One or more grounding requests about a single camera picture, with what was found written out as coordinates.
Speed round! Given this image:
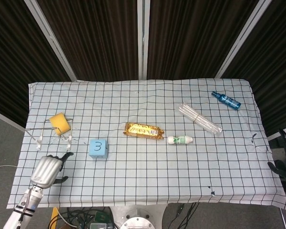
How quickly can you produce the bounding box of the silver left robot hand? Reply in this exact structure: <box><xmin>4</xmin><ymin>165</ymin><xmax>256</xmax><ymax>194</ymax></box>
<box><xmin>30</xmin><ymin>152</ymin><xmax>74</xmax><ymax>189</ymax></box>

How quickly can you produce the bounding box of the blue numbered cube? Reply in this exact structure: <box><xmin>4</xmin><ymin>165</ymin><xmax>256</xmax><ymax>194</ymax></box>
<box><xmin>89</xmin><ymin>138</ymin><xmax>109</xmax><ymax>159</ymax></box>

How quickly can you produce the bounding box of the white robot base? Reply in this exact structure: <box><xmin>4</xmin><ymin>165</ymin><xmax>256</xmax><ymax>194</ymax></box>
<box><xmin>109</xmin><ymin>204</ymin><xmax>168</xmax><ymax>229</ymax></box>

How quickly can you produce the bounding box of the black grid tablecloth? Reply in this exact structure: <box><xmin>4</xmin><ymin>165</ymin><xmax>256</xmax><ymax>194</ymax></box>
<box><xmin>8</xmin><ymin>78</ymin><xmax>286</xmax><ymax>211</ymax></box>

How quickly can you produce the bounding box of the yellow sponge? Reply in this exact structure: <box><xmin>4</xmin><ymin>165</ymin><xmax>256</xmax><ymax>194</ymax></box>
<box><xmin>49</xmin><ymin>113</ymin><xmax>72</xmax><ymax>136</ymax></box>

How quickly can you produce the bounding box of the yellow bar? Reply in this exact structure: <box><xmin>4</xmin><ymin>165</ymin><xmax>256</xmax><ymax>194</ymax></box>
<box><xmin>51</xmin><ymin>207</ymin><xmax>60</xmax><ymax>229</ymax></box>

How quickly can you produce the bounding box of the blue spray bottle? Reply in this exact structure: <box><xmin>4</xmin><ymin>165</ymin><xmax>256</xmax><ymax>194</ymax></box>
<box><xmin>211</xmin><ymin>91</ymin><xmax>242</xmax><ymax>110</ymax></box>

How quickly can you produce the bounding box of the bundle of clear straws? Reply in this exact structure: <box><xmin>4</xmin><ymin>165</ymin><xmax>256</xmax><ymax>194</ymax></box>
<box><xmin>178</xmin><ymin>102</ymin><xmax>223</xmax><ymax>134</ymax></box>

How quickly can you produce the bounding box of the gold biscuit pack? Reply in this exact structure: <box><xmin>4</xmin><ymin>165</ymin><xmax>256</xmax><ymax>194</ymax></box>
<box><xmin>123</xmin><ymin>122</ymin><xmax>165</xmax><ymax>142</ymax></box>

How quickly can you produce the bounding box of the small white plastic bottle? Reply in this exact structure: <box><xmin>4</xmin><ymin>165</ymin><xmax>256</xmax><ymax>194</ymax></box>
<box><xmin>167</xmin><ymin>135</ymin><xmax>194</xmax><ymax>146</ymax></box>

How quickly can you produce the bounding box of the metal wire rack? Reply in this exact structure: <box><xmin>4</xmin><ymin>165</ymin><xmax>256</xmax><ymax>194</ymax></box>
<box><xmin>25</xmin><ymin>117</ymin><xmax>74</xmax><ymax>151</ymax></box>

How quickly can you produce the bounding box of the white partition bottom rail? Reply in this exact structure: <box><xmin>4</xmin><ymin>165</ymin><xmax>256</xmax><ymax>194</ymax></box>
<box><xmin>0</xmin><ymin>107</ymin><xmax>26</xmax><ymax>133</ymax></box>

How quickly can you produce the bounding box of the black cable bundle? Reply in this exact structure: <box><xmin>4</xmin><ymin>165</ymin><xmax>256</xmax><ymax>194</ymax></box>
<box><xmin>173</xmin><ymin>202</ymin><xmax>200</xmax><ymax>229</ymax></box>

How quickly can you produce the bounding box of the white partition post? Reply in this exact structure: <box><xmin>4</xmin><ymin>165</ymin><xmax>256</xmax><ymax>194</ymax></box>
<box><xmin>136</xmin><ymin>0</ymin><xmax>151</xmax><ymax>81</ymax></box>
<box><xmin>23</xmin><ymin>0</ymin><xmax>78</xmax><ymax>82</ymax></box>
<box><xmin>215</xmin><ymin>0</ymin><xmax>273</xmax><ymax>79</ymax></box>

